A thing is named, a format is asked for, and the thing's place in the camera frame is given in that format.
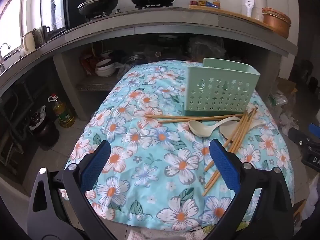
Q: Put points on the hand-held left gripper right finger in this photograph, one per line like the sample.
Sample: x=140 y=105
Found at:
x=223 y=167

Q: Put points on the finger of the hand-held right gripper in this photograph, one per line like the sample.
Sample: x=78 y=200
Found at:
x=315 y=130

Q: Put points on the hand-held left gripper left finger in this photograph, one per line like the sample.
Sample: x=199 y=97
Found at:
x=96 y=166

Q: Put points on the cream plastic spoon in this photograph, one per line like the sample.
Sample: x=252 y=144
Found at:
x=226 y=131
x=197 y=128

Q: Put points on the green perforated utensil holder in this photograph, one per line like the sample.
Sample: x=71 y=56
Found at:
x=220 y=90

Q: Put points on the crumpled plastic bags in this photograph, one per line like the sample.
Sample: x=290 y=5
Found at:
x=278 y=102

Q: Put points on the cardboard box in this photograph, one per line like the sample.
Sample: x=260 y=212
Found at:
x=286 y=86

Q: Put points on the blue floral cloth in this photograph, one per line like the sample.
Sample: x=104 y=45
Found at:
x=150 y=155

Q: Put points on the black jar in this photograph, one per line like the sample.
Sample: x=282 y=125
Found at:
x=46 y=130

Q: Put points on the cooking oil bottle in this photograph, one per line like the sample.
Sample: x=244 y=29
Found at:
x=63 y=112

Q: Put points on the stack of white bowls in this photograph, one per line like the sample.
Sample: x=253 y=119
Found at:
x=105 y=68

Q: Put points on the steel pot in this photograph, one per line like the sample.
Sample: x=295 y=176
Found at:
x=135 y=59

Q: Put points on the copper basin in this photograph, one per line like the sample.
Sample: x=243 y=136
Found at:
x=276 y=22

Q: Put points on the white electric kettle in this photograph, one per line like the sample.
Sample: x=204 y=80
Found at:
x=253 y=5

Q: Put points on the cream enamel mug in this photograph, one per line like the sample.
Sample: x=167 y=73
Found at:
x=28 y=43

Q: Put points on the grey concrete counter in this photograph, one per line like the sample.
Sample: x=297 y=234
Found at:
x=125 y=27

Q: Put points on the wooden board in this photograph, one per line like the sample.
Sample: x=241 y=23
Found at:
x=232 y=13

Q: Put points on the metal faucet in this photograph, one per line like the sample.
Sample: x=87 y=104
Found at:
x=5 y=47

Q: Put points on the black wok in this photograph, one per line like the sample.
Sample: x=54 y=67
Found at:
x=97 y=5

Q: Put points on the red cap sauce bottle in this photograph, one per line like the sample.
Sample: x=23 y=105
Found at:
x=216 y=2

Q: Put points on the blue seasoning packet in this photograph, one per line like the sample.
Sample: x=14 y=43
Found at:
x=210 y=4

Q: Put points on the black kitchen appliance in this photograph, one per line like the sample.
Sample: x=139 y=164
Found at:
x=62 y=5

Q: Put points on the gas stove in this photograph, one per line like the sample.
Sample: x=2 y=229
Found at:
x=150 y=7

